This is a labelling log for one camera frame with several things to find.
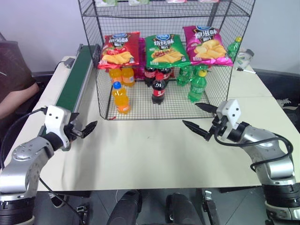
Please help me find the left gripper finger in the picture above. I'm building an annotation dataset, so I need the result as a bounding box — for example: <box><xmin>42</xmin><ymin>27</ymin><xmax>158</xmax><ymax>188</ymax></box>
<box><xmin>79</xmin><ymin>120</ymin><xmax>98</xmax><ymax>138</ymax></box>
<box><xmin>69</xmin><ymin>112</ymin><xmax>80</xmax><ymax>126</ymax></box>

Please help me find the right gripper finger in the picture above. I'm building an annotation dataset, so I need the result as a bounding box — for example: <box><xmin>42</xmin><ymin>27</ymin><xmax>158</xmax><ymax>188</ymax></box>
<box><xmin>195</xmin><ymin>102</ymin><xmax>219</xmax><ymax>115</ymax></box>
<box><xmin>182</xmin><ymin>120</ymin><xmax>210</xmax><ymax>142</ymax></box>

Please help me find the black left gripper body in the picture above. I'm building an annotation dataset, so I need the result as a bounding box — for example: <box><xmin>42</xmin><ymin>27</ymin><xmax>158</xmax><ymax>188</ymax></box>
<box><xmin>62</xmin><ymin>121</ymin><xmax>83</xmax><ymax>151</ymax></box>

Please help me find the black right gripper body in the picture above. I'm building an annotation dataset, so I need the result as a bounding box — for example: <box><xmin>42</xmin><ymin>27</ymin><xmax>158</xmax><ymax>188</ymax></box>
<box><xmin>209</xmin><ymin>116</ymin><xmax>229</xmax><ymax>137</ymax></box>

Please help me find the green conveyor belt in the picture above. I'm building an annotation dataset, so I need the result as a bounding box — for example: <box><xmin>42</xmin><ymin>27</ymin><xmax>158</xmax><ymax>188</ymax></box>
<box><xmin>38</xmin><ymin>44</ymin><xmax>99</xmax><ymax>139</ymax></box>

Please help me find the grey power adapter with cable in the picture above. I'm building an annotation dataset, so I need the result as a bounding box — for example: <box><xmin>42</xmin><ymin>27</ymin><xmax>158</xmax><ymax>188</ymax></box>
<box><xmin>62</xmin><ymin>58</ymin><xmax>75</xmax><ymax>69</ymax></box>

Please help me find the green soda bottle yellow cap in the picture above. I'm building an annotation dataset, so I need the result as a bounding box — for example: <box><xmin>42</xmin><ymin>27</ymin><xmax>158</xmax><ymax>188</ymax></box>
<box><xmin>187</xmin><ymin>69</ymin><xmax>208</xmax><ymax>103</ymax></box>
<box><xmin>226</xmin><ymin>37</ymin><xmax>242</xmax><ymax>62</ymax></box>

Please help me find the orange soda bottle blue cap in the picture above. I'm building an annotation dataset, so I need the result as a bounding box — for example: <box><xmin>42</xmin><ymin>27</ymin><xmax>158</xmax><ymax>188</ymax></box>
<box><xmin>112</xmin><ymin>81</ymin><xmax>131</xmax><ymax>115</ymax></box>

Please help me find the cola bottle red cap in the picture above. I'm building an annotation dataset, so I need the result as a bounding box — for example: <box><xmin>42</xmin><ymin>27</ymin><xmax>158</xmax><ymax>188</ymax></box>
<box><xmin>151</xmin><ymin>73</ymin><xmax>168</xmax><ymax>105</ymax></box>

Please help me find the black white marker pen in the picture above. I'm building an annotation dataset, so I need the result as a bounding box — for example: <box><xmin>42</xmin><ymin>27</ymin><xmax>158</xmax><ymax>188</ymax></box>
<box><xmin>236</xmin><ymin>67</ymin><xmax>257</xmax><ymax>75</ymax></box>

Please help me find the magenta potato chips bag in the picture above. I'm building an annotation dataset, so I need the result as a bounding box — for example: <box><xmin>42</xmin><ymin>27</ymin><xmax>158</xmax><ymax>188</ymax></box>
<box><xmin>182</xmin><ymin>25</ymin><xmax>234</xmax><ymax>67</ymax></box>

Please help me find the white crumpled packet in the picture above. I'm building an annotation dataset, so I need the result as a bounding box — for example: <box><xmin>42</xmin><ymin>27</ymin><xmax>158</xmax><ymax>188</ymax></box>
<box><xmin>235</xmin><ymin>48</ymin><xmax>255</xmax><ymax>68</ymax></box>

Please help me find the black white shoe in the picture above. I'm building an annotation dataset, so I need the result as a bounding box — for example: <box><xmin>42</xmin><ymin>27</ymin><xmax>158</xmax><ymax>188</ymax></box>
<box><xmin>47</xmin><ymin>192</ymin><xmax>67</xmax><ymax>209</ymax></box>

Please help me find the green potato chips bag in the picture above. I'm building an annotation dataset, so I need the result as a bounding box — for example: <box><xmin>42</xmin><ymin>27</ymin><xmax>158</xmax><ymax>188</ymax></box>
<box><xmin>144</xmin><ymin>33</ymin><xmax>192</xmax><ymax>69</ymax></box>

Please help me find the person in brown shirt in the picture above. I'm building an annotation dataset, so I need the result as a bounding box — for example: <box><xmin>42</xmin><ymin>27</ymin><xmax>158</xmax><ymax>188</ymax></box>
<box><xmin>0</xmin><ymin>31</ymin><xmax>40</xmax><ymax>120</ymax></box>

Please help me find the red potato chips bag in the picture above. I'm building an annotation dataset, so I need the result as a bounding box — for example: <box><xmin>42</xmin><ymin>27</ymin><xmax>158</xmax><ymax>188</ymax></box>
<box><xmin>97</xmin><ymin>31</ymin><xmax>141</xmax><ymax>70</ymax></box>

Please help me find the pink snack bag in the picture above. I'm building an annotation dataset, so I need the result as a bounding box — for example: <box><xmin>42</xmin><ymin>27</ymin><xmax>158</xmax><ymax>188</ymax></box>
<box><xmin>135</xmin><ymin>37</ymin><xmax>147</xmax><ymax>82</ymax></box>

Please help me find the dark rounded shape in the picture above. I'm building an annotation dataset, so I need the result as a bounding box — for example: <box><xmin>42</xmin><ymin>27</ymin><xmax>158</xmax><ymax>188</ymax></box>
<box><xmin>165</xmin><ymin>192</ymin><xmax>205</xmax><ymax>225</ymax></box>
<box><xmin>106</xmin><ymin>190</ymin><xmax>143</xmax><ymax>225</ymax></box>

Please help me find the green white snack packet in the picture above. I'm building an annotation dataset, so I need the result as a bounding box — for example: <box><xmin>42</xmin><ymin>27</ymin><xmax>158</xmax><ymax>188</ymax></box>
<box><xmin>128</xmin><ymin>0</ymin><xmax>151</xmax><ymax>6</ymax></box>
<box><xmin>94</xmin><ymin>0</ymin><xmax>118</xmax><ymax>7</ymax></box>

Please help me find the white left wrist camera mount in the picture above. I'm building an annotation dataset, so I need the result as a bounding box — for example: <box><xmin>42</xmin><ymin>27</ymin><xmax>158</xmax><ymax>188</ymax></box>
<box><xmin>44</xmin><ymin>105</ymin><xmax>72</xmax><ymax>144</ymax></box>

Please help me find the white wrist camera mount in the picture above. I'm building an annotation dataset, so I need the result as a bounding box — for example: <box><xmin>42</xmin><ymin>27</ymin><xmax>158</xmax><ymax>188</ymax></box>
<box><xmin>44</xmin><ymin>105</ymin><xmax>72</xmax><ymax>144</ymax></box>
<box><xmin>215</xmin><ymin>98</ymin><xmax>243</xmax><ymax>142</ymax></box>

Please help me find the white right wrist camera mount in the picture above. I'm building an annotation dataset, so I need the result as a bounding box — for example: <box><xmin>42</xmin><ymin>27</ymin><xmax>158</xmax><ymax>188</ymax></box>
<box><xmin>215</xmin><ymin>98</ymin><xmax>243</xmax><ymax>142</ymax></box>

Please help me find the black wire mesh shelf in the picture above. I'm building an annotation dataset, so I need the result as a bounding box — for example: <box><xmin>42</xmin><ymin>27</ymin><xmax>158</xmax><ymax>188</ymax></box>
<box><xmin>77</xmin><ymin>0</ymin><xmax>256</xmax><ymax>121</ymax></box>

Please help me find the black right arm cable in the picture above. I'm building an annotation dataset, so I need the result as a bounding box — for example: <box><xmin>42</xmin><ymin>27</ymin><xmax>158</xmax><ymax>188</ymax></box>
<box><xmin>214</xmin><ymin>134</ymin><xmax>294</xmax><ymax>172</ymax></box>

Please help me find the black table leg bracket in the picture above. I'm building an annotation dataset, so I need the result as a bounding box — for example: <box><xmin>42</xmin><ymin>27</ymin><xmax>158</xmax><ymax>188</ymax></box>
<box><xmin>75</xmin><ymin>203</ymin><xmax>90</xmax><ymax>225</ymax></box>
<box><xmin>202</xmin><ymin>189</ymin><xmax>221</xmax><ymax>225</ymax></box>

